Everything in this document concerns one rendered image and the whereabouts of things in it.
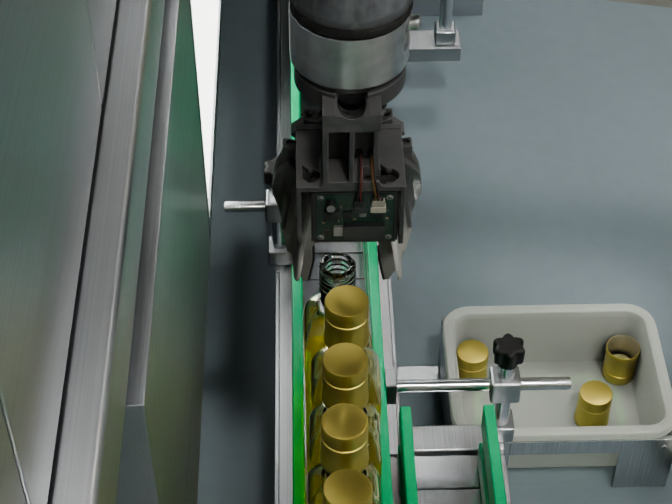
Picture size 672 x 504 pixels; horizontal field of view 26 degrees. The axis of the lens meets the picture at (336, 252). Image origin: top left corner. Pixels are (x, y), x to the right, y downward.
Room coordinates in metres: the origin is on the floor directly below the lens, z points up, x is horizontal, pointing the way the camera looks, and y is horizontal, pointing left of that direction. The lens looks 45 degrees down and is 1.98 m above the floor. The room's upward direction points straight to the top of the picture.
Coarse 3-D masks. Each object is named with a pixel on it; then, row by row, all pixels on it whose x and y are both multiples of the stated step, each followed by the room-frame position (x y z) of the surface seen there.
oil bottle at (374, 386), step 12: (324, 348) 0.77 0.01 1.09; (312, 360) 0.77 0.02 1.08; (372, 360) 0.76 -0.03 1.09; (312, 372) 0.75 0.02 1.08; (372, 372) 0.74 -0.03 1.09; (312, 384) 0.74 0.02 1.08; (372, 384) 0.73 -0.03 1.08; (312, 396) 0.73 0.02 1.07; (372, 396) 0.73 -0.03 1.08; (312, 408) 0.73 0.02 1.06
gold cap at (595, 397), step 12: (588, 384) 0.96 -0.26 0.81; (600, 384) 0.96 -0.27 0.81; (588, 396) 0.94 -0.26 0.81; (600, 396) 0.94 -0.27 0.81; (612, 396) 0.94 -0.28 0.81; (576, 408) 0.95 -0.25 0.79; (588, 408) 0.93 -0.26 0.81; (600, 408) 0.93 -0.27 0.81; (576, 420) 0.94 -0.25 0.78; (588, 420) 0.93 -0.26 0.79; (600, 420) 0.93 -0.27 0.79
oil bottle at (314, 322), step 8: (312, 296) 0.83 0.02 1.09; (312, 304) 0.82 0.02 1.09; (304, 312) 0.82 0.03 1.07; (312, 312) 0.81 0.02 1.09; (320, 312) 0.80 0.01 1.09; (304, 320) 0.81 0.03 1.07; (312, 320) 0.80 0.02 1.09; (320, 320) 0.80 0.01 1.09; (304, 328) 0.80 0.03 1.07; (312, 328) 0.79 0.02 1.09; (320, 328) 0.79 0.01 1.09; (368, 328) 0.80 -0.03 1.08; (304, 336) 0.80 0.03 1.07; (312, 336) 0.79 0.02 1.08; (320, 336) 0.79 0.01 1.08; (304, 344) 0.79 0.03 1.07; (312, 344) 0.78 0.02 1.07; (320, 344) 0.78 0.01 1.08; (368, 344) 0.79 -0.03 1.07; (304, 352) 0.79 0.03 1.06; (312, 352) 0.78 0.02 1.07; (304, 360) 0.79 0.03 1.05
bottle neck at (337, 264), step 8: (328, 256) 0.82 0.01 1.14; (336, 256) 0.82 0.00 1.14; (344, 256) 0.82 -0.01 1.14; (320, 264) 0.81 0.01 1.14; (328, 264) 0.82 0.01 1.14; (336, 264) 0.82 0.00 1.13; (344, 264) 0.82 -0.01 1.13; (352, 264) 0.81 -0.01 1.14; (320, 272) 0.81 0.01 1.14; (328, 272) 0.80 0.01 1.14; (336, 272) 0.82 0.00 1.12; (344, 272) 0.80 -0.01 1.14; (352, 272) 0.80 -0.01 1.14; (320, 280) 0.81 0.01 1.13; (328, 280) 0.80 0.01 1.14; (336, 280) 0.80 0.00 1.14; (344, 280) 0.80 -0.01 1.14; (352, 280) 0.80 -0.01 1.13; (320, 288) 0.81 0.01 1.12; (328, 288) 0.80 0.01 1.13; (320, 296) 0.81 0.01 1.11; (320, 304) 0.81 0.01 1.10
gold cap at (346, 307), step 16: (336, 288) 0.77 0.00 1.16; (352, 288) 0.77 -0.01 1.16; (336, 304) 0.75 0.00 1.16; (352, 304) 0.75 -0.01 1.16; (368, 304) 0.75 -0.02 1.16; (336, 320) 0.74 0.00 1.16; (352, 320) 0.74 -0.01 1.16; (368, 320) 0.75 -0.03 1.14; (336, 336) 0.74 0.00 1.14; (352, 336) 0.74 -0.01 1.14; (368, 336) 0.75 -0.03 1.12
